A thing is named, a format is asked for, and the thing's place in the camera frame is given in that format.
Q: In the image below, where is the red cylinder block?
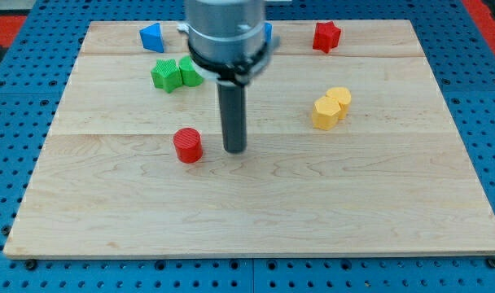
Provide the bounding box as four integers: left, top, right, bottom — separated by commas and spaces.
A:
173, 128, 203, 164

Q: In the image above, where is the blue block behind arm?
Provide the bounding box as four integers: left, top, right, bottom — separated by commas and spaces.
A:
265, 22, 273, 44

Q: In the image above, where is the light wooden board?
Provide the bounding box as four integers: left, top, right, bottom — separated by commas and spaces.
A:
3, 20, 495, 260

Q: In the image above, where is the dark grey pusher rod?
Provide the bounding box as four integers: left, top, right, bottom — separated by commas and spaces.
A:
217, 85, 247, 154

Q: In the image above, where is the yellow hexagon block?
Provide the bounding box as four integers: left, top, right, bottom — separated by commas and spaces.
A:
311, 96, 341, 130

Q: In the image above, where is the green cylinder block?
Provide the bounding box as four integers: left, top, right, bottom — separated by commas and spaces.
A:
178, 55, 204, 87

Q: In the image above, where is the green star block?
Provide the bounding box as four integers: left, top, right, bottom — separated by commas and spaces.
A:
151, 59, 183, 93

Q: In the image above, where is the yellow cylinder block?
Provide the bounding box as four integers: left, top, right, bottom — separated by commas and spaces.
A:
326, 87, 352, 119

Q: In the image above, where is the red star block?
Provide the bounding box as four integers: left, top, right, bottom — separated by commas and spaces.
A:
312, 21, 342, 54

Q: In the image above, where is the blue triangle block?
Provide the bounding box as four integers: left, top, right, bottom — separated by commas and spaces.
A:
139, 23, 164, 53

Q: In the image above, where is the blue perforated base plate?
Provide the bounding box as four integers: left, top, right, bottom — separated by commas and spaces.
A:
0, 0, 495, 292

